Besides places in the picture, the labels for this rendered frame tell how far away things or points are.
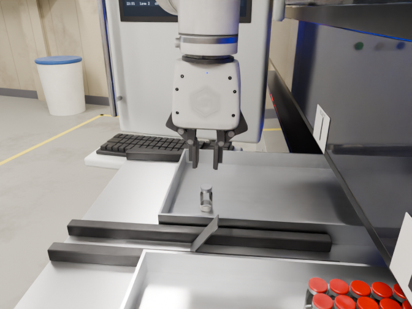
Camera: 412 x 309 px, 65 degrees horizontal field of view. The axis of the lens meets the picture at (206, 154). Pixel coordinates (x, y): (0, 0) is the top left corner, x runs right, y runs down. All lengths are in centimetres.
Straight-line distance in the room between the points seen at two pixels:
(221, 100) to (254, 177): 26
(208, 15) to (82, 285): 38
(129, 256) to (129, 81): 75
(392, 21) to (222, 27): 19
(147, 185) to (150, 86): 50
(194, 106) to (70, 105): 393
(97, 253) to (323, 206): 39
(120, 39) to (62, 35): 379
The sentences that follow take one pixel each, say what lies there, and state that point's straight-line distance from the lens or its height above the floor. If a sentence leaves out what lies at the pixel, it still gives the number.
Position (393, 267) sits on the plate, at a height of 100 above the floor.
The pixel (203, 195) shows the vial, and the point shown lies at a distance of 56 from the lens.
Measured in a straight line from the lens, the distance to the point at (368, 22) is 44.
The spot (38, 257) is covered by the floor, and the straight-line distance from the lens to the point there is 202.
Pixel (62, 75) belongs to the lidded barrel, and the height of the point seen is 49.
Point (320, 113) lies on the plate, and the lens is 59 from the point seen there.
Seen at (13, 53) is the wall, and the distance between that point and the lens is 553.
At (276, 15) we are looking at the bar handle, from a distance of 78.
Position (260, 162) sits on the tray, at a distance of 74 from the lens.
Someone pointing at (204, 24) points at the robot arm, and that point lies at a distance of 44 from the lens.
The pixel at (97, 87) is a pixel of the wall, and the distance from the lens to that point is 472.
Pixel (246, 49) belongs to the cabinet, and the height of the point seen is 110.
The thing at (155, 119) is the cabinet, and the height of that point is 86.
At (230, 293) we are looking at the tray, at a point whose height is 88.
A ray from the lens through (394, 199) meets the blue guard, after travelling 34.
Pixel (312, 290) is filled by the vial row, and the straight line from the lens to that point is 40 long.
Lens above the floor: 120
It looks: 24 degrees down
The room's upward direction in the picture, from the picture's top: straight up
